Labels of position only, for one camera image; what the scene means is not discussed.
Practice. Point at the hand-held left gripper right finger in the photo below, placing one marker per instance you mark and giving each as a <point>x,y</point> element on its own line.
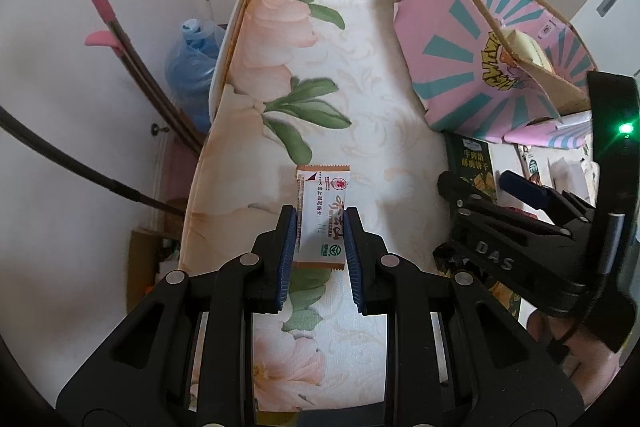
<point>354,267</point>

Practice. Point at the black pole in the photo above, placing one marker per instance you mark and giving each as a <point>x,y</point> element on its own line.
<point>75,159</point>

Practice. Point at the yellow snack packet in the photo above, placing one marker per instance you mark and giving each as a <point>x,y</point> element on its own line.
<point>525,47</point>

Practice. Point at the person's right hand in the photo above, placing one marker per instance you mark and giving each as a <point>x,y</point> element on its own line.
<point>595,357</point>

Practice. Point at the blue water jug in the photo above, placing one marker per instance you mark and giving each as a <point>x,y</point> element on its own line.
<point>192,67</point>

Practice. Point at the white paper packet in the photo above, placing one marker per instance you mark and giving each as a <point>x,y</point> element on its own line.
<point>565,177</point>

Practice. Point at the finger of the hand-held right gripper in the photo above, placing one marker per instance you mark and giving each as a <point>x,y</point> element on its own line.
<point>452,187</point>
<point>520,187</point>

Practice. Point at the dark green biscuit box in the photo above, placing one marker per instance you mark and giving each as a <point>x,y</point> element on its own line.
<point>470,162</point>

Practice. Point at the white orange snack packet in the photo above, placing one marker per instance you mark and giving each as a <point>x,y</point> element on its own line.
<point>322,217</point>

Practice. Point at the white table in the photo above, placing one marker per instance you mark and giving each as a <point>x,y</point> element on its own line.
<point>222,57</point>

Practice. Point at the floral tablecloth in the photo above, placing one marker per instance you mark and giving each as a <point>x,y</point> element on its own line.
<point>380,107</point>

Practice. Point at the brown cardboard box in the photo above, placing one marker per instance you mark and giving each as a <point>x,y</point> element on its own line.
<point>145,267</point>

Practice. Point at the cartoon print packet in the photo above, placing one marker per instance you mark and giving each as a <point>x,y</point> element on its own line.
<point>531,164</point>

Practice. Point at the pink striped cardboard box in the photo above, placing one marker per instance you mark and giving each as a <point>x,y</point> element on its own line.
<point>450,57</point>

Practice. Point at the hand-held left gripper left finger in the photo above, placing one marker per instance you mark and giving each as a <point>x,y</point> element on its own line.
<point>288,257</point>

